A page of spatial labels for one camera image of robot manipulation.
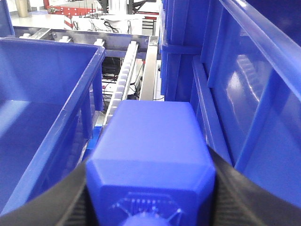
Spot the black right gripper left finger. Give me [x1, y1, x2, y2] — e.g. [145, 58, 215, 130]
[0, 162, 94, 226]

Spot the blue plastic bottle-shaped part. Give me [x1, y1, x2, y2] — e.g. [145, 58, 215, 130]
[86, 100, 215, 226]

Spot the white roller track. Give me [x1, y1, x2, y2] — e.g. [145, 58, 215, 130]
[103, 41, 139, 126]

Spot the blue plastic bin right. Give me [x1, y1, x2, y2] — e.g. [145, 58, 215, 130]
[159, 0, 301, 206]

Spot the blue plastic target bin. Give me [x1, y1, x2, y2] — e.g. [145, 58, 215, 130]
[0, 38, 106, 215]

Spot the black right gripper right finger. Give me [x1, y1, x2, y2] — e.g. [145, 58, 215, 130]
[208, 148, 301, 226]

